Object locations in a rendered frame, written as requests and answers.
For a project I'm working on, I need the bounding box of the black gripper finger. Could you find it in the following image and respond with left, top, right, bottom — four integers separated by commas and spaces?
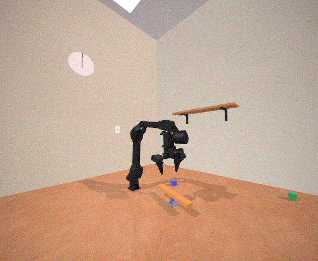
154, 161, 164, 174
174, 159, 184, 172

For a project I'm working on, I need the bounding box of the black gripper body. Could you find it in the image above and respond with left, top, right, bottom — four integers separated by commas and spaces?
151, 144, 186, 162

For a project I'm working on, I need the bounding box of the orange bar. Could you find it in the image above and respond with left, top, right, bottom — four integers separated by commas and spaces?
158, 184, 193, 208

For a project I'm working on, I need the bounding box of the green block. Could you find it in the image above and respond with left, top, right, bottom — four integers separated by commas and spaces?
288, 191, 297, 202

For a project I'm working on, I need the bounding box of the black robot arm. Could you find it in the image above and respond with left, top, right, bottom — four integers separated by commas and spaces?
126, 120, 189, 191

